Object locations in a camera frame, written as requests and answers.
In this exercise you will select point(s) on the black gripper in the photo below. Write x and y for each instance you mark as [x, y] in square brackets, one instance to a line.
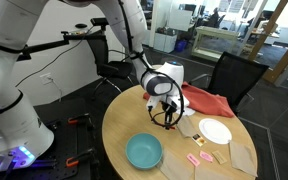
[169, 104]

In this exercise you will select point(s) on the red pen marker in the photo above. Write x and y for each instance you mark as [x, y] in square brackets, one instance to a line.
[171, 127]

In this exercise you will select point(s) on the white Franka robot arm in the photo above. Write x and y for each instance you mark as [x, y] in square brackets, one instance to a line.
[4, 33]

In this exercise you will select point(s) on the teal plastic bowl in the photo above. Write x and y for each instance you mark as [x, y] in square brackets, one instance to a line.
[144, 151]

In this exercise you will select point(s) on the black and yellow packet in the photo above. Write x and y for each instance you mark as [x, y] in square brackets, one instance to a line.
[199, 139]

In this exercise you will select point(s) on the pink sweetener packet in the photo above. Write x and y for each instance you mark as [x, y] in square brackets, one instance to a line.
[193, 159]
[206, 156]

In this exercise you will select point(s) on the red fleece cloth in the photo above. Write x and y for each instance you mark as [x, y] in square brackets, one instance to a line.
[210, 100]

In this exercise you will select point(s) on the small brown packet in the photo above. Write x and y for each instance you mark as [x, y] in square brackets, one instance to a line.
[219, 157]

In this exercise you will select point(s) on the blue bin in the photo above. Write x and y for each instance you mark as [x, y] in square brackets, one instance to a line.
[180, 45]

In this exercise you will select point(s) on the white low cabinet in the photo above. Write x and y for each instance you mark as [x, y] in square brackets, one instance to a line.
[165, 42]

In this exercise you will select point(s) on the black mesh office chair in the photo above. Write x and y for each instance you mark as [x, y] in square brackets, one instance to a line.
[237, 78]

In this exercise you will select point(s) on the beige cloth napkin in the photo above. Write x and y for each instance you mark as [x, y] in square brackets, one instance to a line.
[242, 156]

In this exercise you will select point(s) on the pale wooden console table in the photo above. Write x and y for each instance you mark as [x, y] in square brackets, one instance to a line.
[214, 35]

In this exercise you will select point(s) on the black perforated mounting board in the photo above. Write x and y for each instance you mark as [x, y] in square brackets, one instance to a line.
[62, 146]

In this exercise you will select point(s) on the seated background person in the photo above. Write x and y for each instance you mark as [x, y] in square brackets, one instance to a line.
[214, 16]

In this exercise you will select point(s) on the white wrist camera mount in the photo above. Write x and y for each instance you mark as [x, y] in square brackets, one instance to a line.
[152, 104]

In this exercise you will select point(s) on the black exterior camera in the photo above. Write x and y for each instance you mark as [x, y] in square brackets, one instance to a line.
[99, 21]

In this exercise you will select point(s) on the white wall outlet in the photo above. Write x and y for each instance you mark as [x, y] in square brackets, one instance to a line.
[46, 78]

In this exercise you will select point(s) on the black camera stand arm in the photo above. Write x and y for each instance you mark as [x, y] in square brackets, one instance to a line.
[50, 45]

